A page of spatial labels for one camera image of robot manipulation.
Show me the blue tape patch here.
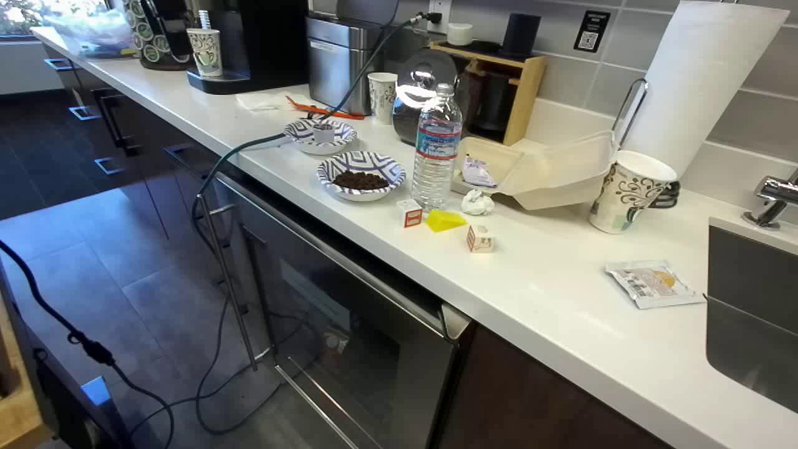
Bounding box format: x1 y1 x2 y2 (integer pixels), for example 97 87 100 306
79 375 115 411

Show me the wooden furniture piece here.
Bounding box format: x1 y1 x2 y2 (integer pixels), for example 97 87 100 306
0 284 49 449

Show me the chrome faucet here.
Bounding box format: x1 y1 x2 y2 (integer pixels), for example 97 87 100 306
741 168 798 233

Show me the patterned paper cup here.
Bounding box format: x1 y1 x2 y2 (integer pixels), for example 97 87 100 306
185 24 228 77

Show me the black cable with connector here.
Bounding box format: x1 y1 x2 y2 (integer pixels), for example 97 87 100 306
0 236 176 449

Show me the white paper towel roll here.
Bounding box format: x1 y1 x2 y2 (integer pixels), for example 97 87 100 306
620 0 794 179

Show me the black coffee machine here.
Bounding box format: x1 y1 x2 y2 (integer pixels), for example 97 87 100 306
185 0 312 98

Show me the black power cable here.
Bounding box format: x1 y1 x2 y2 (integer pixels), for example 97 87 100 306
123 7 444 438

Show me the small creamer cup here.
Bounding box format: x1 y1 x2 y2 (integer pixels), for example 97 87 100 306
463 221 499 255

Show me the white wall outlet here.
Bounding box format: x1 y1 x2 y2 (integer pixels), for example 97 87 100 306
425 0 457 33

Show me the stainless steel appliance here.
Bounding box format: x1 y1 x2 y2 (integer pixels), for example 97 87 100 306
305 14 375 118

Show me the patterned bowl with coffee grounds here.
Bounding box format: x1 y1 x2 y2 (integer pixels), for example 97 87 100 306
316 147 408 204

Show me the round silver kettle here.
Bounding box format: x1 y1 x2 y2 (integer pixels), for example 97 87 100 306
392 52 461 144

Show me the clear plastic water bottle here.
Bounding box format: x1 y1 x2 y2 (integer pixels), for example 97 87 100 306
408 80 467 213

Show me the wooden counter rack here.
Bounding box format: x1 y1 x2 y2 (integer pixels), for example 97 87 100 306
430 39 549 147

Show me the yellow sweetener packet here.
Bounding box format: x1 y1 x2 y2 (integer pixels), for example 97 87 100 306
421 206 471 236

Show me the large floral paper cup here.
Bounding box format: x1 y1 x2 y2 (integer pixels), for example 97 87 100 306
585 147 680 236

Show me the small blue patterned plate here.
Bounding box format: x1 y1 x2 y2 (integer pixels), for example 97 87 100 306
282 114 362 160

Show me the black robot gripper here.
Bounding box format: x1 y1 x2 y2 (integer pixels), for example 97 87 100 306
143 0 199 66

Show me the metal paper towel holder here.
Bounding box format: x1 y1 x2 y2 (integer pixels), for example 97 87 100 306
612 76 651 155

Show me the clear plastic bag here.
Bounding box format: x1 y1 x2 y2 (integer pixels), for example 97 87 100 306
41 6 135 59

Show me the stainless steel sink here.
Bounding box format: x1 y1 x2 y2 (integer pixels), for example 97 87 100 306
704 216 798 417

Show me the green patterned cup stack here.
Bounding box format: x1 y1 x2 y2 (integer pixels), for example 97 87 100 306
123 0 151 68

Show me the flat clear snack packet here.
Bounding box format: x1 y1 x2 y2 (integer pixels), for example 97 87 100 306
603 258 705 312

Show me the crumpled white wrapper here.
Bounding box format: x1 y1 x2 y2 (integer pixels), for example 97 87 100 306
459 188 499 220

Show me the stainless steel dishwasher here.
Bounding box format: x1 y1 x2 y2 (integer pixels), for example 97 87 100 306
211 172 474 449

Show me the small white paper cup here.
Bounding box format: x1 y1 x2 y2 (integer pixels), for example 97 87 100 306
367 69 401 127

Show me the orange utensil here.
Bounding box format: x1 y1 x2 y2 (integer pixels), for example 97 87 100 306
285 93 368 123

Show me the beige takeout container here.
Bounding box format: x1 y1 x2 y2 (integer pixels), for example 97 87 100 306
454 130 618 214

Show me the small white container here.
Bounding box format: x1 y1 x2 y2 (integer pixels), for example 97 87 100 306
444 19 477 49

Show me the black wall sign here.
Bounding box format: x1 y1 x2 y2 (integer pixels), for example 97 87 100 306
570 7 613 56

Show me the red white sugar packet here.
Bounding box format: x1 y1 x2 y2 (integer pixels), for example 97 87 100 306
397 198 426 233

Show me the white paper napkin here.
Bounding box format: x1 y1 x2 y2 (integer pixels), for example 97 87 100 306
234 87 292 118

